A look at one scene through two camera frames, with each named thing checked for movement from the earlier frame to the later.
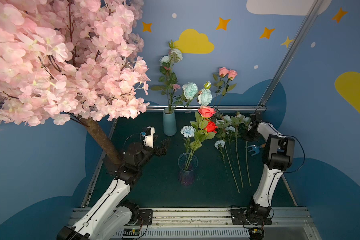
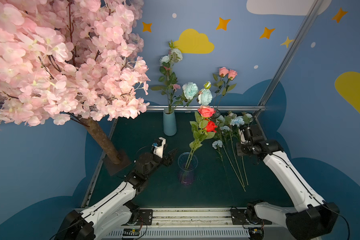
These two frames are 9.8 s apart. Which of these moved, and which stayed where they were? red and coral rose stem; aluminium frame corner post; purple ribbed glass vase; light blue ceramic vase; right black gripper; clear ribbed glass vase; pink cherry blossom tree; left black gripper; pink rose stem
Moved: left black gripper; right black gripper
Stayed: light blue ceramic vase; pink cherry blossom tree; clear ribbed glass vase; pink rose stem; purple ribbed glass vase; red and coral rose stem; aluminium frame corner post
